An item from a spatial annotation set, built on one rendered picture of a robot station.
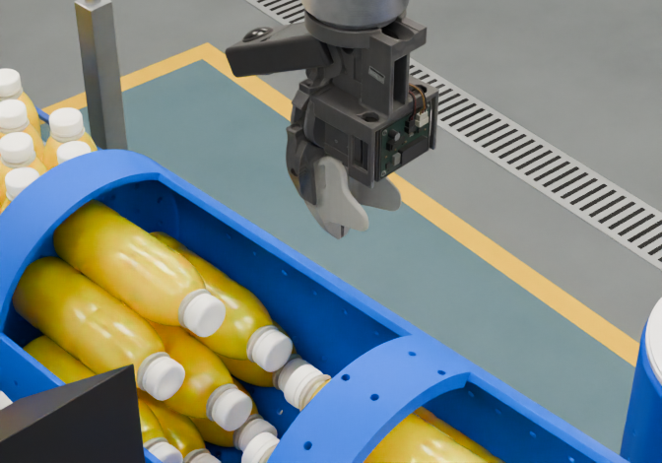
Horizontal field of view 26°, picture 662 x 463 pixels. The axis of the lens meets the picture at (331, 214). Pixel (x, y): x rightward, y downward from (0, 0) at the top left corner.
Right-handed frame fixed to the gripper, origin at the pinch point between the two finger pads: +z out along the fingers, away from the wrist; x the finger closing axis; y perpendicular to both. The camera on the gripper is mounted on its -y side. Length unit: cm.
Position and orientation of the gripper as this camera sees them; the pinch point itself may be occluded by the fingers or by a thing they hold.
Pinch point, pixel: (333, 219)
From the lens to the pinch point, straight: 113.0
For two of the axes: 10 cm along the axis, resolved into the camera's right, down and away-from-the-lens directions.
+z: 0.0, 7.9, 6.2
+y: 7.1, 4.3, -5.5
